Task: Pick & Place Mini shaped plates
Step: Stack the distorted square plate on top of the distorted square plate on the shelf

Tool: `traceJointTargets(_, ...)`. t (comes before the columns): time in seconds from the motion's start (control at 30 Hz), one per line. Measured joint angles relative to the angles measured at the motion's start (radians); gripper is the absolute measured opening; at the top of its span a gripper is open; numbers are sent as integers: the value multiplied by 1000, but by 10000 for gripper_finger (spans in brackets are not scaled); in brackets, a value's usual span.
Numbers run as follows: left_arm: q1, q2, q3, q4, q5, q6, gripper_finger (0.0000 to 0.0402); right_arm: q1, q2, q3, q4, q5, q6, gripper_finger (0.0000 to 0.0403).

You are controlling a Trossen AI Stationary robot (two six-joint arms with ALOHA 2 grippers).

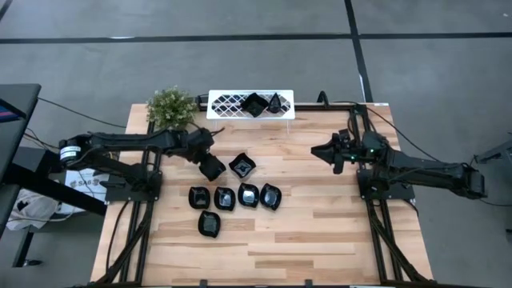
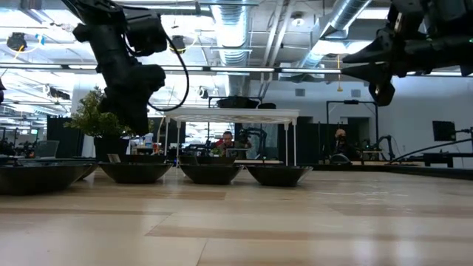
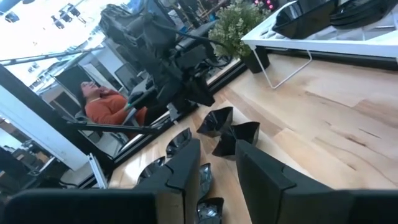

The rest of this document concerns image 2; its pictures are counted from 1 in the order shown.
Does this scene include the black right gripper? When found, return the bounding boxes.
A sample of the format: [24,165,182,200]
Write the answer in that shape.
[339,27,429,107]

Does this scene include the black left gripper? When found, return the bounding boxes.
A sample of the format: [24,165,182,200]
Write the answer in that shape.
[96,64,151,136]

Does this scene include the black rounded square mini plate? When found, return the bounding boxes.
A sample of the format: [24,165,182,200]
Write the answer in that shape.
[98,162,174,185]
[0,162,92,196]
[246,165,313,188]
[75,162,100,182]
[179,163,245,185]

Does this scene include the green potted plant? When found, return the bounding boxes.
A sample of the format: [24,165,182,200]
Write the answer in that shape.
[64,86,155,163]

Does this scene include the black partition panel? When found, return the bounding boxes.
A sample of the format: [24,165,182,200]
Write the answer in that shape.
[277,116,327,164]
[47,116,85,159]

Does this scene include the person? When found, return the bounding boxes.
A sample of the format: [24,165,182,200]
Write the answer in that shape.
[331,128,356,160]
[216,130,243,149]

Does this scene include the grey laptop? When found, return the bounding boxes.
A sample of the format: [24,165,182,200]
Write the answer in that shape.
[35,140,60,159]

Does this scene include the white lattice rack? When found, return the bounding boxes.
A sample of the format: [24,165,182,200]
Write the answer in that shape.
[162,106,300,167]

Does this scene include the ceiling light strip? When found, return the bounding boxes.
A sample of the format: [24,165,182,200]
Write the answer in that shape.
[0,63,473,77]

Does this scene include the yellow hanging cord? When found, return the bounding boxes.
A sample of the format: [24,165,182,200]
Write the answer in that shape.
[336,55,344,92]

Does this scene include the black stand frame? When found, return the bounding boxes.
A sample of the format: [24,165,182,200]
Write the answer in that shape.
[326,99,380,163]

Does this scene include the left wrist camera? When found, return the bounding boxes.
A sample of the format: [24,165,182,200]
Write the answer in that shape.
[139,64,168,94]

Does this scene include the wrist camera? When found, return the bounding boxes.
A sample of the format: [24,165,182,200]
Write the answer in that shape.
[139,64,168,94]
[389,0,426,38]

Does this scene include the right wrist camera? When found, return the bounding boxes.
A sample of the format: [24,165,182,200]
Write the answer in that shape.
[389,0,426,38]

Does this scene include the black ceiling cable reel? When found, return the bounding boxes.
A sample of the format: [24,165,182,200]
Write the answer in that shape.
[168,35,188,55]
[6,32,29,52]

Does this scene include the black wall monitor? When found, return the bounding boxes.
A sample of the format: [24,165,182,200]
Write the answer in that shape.
[432,120,457,143]

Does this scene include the right arm supply cable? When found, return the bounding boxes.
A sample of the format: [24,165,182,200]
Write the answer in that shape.
[389,137,473,163]

